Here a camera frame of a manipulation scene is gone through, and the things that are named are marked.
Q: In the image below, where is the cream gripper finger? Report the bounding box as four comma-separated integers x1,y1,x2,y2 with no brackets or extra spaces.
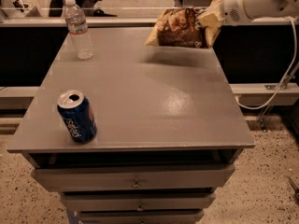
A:
197,0,225,28
205,22,221,48

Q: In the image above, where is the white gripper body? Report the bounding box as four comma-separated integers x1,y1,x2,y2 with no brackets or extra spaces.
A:
223,0,252,26

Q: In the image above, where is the brown chip bag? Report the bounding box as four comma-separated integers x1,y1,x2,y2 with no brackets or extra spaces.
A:
145,7,210,49

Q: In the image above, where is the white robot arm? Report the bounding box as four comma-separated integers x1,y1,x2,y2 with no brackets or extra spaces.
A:
197,0,299,48

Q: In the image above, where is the blue pepsi can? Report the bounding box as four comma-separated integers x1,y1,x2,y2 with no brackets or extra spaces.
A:
57,90,97,143

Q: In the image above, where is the grey drawer cabinet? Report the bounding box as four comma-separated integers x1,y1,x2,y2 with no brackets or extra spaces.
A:
7,26,256,224

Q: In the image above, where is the clear plastic water bottle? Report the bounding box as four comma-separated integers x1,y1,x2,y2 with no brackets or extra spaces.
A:
64,0,93,60

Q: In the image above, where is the top grey drawer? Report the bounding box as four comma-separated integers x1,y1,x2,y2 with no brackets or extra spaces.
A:
31,164,235,192

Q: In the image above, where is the grey drawer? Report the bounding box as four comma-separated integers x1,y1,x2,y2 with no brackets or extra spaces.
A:
79,210,204,224
31,164,235,192
61,193,216,212

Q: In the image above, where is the bottom grey drawer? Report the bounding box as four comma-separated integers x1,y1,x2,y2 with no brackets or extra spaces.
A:
79,210,204,224

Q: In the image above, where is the middle grey drawer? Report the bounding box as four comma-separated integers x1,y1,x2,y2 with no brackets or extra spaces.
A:
61,193,216,212

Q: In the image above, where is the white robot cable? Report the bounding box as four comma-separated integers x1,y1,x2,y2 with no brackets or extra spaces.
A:
235,16,299,111

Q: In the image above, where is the metal window rail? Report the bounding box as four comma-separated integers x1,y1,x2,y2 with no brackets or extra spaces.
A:
0,9,299,28

